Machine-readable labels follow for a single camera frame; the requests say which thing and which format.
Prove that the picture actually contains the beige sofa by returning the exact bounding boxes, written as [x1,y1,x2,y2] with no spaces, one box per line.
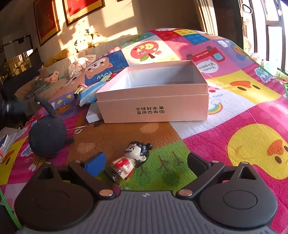
[13,35,134,115]

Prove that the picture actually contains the black-haired doll figurine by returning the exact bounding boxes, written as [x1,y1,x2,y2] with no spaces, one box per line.
[109,141,153,183]

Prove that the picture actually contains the colourful cartoon play mat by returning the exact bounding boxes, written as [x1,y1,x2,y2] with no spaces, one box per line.
[0,27,288,234]

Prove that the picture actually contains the black plush toy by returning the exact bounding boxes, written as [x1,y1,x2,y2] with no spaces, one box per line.
[28,95,74,158]

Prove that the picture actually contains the plush toys on sofa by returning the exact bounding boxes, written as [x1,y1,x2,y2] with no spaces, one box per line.
[74,25,108,52]

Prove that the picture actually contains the small pink cloth toy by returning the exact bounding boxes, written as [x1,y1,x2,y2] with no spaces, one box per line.
[44,71,59,83]

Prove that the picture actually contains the framed red picture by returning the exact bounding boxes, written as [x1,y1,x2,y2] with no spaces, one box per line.
[34,0,60,46]

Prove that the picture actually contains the pink cardboard box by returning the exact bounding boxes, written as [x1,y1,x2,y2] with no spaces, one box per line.
[96,60,209,123]

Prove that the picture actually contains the crumpled white pink cloth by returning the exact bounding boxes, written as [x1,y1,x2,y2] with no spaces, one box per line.
[68,55,97,78]

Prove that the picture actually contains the pink gold cupcake toy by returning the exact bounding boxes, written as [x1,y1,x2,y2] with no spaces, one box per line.
[73,83,87,99]

